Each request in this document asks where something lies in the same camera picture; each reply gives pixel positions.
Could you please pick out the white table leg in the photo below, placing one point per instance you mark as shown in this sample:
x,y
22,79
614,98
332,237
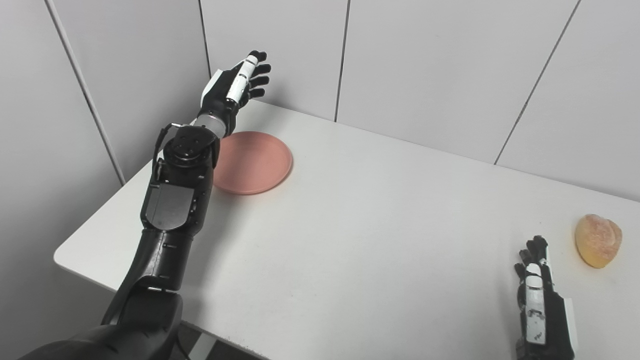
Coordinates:
x,y
201,348

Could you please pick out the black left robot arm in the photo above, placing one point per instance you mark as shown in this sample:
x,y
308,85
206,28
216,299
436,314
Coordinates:
x,y
170,210

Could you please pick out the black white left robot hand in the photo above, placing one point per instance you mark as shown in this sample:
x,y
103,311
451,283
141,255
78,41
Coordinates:
x,y
220,95

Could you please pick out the pink round plate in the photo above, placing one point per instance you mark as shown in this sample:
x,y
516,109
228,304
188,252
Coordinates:
x,y
255,162

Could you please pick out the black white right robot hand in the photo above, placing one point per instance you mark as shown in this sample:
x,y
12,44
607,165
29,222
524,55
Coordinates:
x,y
547,325

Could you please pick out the sugared bread roll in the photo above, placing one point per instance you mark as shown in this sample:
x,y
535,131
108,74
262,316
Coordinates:
x,y
598,241

